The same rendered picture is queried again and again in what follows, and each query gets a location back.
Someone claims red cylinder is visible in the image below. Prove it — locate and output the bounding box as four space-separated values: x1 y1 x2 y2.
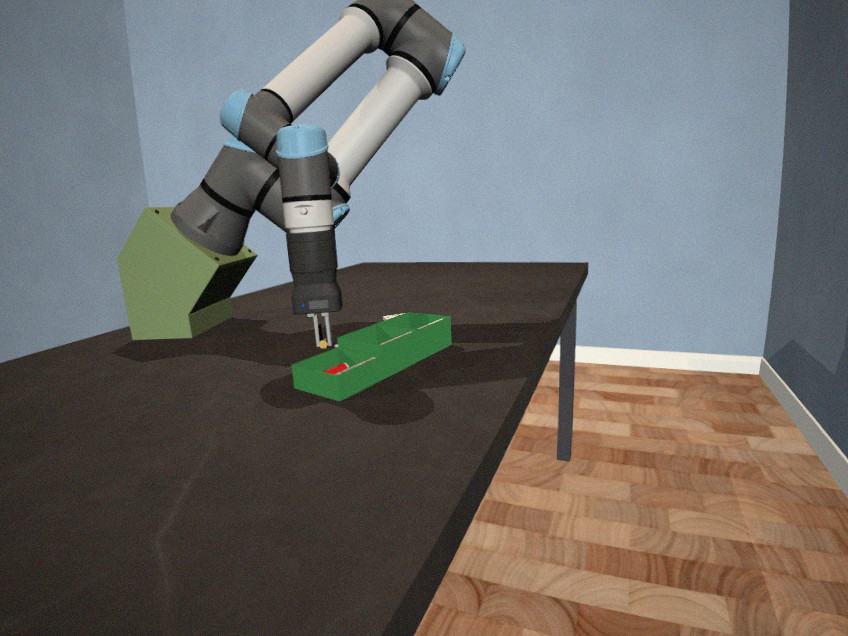
323 363 349 374

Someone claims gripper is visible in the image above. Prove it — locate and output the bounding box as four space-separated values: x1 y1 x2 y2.
283 200 342 347

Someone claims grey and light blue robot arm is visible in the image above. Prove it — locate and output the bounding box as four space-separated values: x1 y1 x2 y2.
171 0 466 256

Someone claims green rack of bins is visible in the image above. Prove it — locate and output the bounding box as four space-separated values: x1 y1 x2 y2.
291 312 452 401

